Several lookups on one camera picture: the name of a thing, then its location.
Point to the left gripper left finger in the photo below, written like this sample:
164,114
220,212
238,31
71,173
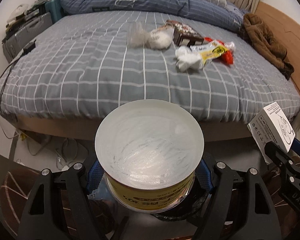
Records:
79,181

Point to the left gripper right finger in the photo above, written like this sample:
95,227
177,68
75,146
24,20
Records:
240,206

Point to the small white cardboard box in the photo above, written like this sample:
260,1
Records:
271,124

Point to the red plastic bag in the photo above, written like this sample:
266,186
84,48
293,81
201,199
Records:
227,57

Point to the small pink-white wrapper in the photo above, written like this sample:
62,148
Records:
230,46

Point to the yellow paper noodle cup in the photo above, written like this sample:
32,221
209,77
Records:
149,151

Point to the yellow snack wrapper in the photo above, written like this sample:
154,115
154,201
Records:
209,51

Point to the white tissue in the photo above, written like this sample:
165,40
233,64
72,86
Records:
187,59

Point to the brown chocolate snack box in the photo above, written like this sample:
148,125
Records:
183,32

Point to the white cosmetic cotton pouch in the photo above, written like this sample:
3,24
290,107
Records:
161,38

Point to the clear bubble wrap piece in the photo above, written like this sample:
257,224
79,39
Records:
137,36

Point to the black-lined trash bin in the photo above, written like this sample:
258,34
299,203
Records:
191,208

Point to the brown patterned rug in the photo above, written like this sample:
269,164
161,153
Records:
17,199

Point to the wooden headboard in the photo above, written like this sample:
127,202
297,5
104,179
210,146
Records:
287,31

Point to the brown fleece jacket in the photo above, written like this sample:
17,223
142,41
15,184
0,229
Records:
258,34

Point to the grey checked bed sheet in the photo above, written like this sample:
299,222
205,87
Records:
82,68

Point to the grey suitcase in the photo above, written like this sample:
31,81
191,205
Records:
13,44

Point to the clutter on suitcases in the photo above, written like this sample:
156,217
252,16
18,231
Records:
22,11

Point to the teal suitcase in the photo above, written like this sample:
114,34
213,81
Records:
55,9

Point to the blue striped duvet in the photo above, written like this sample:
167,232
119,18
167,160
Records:
197,10

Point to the wooden bed frame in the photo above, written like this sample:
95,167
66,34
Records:
85,129

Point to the black charger with cable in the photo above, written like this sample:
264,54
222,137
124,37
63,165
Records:
26,50

